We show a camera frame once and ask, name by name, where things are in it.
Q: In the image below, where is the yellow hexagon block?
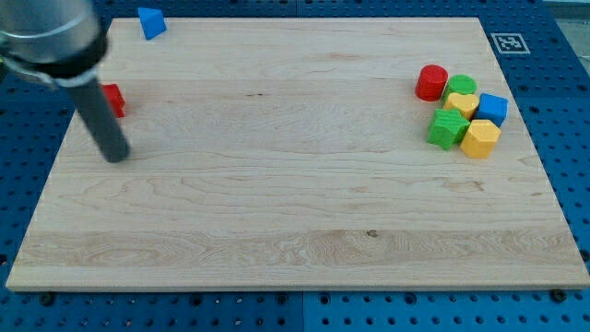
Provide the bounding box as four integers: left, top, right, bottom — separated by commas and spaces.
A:
459, 120, 502, 159

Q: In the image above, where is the red cylinder block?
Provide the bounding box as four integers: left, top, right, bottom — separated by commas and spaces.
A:
414, 65, 449, 101

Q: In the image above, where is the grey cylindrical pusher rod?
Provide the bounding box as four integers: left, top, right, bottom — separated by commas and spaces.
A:
65, 78, 131, 163

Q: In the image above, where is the yellow heart block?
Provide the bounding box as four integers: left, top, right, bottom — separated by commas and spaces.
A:
443, 92, 479, 121

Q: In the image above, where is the green cylinder block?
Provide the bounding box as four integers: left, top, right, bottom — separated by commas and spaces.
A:
442, 74, 478, 102

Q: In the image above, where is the white fiducial marker tag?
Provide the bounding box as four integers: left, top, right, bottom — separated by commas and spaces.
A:
490, 32, 530, 54

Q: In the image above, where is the red star block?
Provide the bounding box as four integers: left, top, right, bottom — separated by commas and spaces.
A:
101, 84, 125, 118

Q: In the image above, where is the wooden board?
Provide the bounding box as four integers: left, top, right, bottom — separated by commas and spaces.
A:
6, 18, 589, 292

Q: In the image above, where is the blue cube block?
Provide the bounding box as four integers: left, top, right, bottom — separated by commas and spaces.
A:
474, 93, 508, 127

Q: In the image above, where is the blue triangle block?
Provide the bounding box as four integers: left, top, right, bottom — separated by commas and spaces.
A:
137, 7, 167, 41

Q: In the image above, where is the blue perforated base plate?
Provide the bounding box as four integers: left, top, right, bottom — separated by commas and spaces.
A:
1, 0, 589, 331

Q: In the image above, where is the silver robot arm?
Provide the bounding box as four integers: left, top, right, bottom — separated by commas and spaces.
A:
1, 0, 108, 89

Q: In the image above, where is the green star block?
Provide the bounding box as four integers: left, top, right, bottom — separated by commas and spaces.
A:
427, 109, 470, 150

